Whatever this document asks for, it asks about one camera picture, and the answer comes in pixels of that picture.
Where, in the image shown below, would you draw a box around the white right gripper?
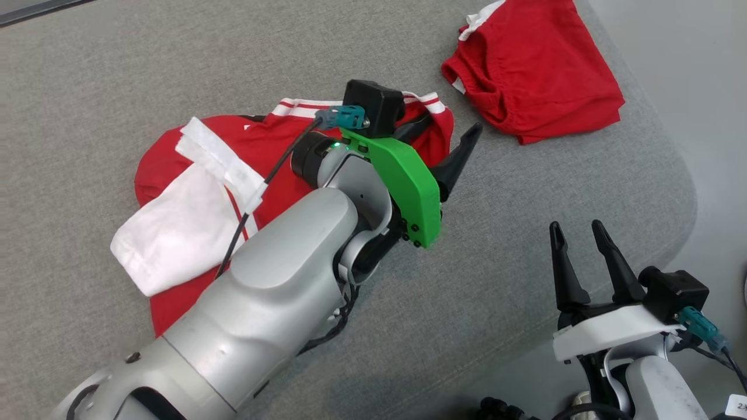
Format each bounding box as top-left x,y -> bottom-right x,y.
549,219 -> 682,364

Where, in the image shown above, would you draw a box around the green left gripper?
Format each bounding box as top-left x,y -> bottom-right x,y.
340,113 -> 484,250

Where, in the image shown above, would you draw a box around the red shorts with white stripes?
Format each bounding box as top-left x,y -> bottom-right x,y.
441,0 -> 626,145

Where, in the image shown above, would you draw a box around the red jersey with white sleeves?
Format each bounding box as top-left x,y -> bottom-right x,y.
111,90 -> 456,339

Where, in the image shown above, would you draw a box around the twisted black cable bundle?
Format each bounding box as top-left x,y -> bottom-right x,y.
479,397 -> 527,420
298,274 -> 360,358

